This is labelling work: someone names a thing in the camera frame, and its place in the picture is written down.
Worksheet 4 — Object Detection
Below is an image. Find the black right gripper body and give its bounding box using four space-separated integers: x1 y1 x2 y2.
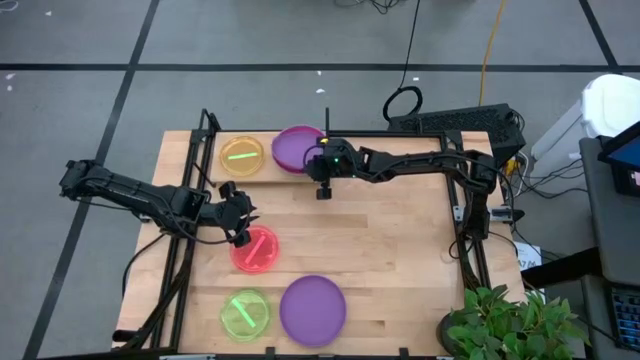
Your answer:
306 136 359 202

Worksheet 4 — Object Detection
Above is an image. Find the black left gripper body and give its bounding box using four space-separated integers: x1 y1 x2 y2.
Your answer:
218 180 255 250

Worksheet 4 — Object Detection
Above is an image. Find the purple plate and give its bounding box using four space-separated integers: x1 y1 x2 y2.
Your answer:
278 275 348 348
271 124 327 175

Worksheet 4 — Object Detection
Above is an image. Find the red translucent plate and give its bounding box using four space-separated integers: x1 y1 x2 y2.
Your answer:
229 224 280 275

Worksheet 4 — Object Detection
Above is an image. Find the orange translucent plate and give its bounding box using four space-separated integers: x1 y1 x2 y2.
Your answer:
219 135 267 178

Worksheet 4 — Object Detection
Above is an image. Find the green translucent plate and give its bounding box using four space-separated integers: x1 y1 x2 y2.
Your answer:
220 288 272 343

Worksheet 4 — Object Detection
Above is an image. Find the dark plant pot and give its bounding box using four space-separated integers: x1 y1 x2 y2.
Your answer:
436 310 469 357

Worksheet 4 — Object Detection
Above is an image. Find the white paper label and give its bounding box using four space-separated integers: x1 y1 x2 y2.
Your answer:
512 241 544 272

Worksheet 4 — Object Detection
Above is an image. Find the green leafy plant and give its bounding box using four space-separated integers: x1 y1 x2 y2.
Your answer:
446 283 592 360

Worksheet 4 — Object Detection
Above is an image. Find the black desk crossbar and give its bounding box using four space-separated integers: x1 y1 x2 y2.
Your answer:
519 247 601 290

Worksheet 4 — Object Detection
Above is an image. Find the white lidded bin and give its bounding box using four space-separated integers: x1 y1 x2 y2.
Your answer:
529 73 640 174

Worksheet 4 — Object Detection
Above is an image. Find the grey desk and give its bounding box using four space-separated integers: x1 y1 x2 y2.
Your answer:
578 134 640 289

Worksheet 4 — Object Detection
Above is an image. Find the black screen device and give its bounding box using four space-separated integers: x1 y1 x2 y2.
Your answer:
597 119 640 197

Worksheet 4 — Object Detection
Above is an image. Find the black keyboard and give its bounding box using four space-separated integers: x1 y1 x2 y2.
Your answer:
608 287 640 352

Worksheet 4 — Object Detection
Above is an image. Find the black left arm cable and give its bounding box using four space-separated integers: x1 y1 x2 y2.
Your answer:
188 197 252 246

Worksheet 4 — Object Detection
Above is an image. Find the black table frame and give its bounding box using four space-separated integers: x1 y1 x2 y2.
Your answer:
112 107 494 360

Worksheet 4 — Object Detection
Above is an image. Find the black looped floor cable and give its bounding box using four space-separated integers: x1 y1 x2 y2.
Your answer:
381 0 424 124

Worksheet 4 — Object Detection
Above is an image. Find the black table side cable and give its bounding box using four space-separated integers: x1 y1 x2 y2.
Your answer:
121 232 169 300

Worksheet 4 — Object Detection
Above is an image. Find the yellow cable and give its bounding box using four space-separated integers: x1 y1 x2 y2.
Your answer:
477 0 510 107

